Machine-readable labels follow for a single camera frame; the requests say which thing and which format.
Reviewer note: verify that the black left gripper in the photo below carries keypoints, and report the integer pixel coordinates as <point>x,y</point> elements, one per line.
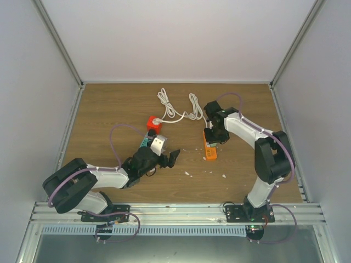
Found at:
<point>164,163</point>

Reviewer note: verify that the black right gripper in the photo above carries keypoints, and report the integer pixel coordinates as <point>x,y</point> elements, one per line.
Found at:
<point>210,140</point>

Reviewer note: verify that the orange power strip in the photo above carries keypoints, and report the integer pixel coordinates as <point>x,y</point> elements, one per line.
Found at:
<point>210,152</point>

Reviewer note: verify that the teal power strip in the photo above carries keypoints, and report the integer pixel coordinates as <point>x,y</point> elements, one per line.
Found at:
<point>146,140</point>

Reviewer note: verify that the red cube power socket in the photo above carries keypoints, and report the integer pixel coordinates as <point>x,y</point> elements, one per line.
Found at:
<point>155,124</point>

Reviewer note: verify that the black power adapter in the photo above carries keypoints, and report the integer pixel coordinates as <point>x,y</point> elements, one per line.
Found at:
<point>151,133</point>

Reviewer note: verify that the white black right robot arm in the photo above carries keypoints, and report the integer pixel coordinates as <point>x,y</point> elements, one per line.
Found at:
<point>273,158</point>

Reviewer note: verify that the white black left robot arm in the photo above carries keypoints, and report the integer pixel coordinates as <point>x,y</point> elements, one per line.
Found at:
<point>71,187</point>

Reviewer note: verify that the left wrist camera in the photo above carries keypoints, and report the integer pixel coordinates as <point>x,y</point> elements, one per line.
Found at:
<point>157,145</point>

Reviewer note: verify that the slotted cable duct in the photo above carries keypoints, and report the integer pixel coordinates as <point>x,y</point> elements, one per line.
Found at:
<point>146,230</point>

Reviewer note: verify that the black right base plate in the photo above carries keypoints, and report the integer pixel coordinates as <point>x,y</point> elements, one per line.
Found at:
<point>246,214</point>

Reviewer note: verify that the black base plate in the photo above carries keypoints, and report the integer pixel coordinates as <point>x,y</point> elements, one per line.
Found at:
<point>115,214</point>
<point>246,214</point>

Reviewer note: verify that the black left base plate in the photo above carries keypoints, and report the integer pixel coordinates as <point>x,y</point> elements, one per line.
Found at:
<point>115,214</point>

